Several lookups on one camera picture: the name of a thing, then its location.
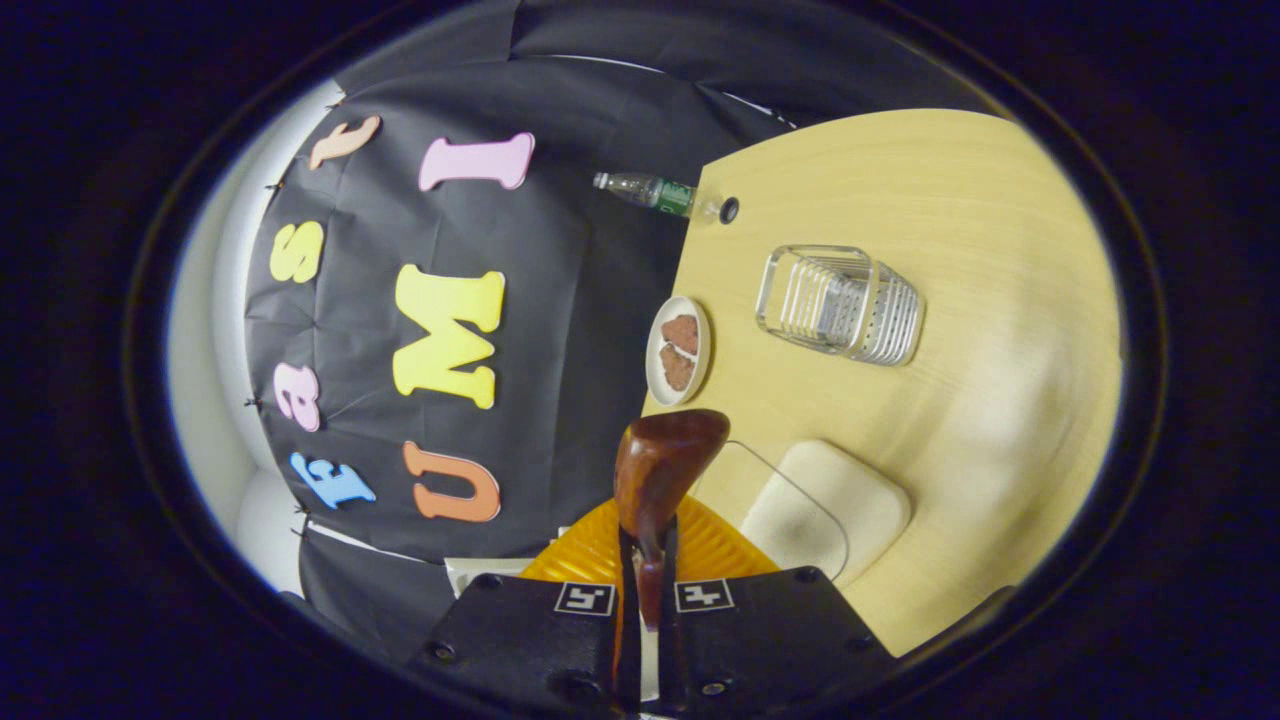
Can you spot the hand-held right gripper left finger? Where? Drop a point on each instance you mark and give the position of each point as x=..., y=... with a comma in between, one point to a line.
x=520, y=640

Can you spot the clear plastic water bottle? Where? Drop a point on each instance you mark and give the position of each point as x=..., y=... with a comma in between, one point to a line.
x=655, y=192

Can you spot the white round plate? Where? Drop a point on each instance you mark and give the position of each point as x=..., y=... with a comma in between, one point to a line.
x=654, y=360

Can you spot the clear container of rice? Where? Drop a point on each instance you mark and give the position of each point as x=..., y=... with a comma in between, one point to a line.
x=835, y=500

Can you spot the brown wooden spoon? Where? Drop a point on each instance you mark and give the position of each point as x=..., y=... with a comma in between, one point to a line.
x=665, y=455

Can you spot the brown meat piece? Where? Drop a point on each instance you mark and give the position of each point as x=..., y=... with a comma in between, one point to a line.
x=677, y=370
x=681, y=332

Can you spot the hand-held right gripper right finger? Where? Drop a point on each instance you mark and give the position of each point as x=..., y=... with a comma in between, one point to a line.
x=770, y=630

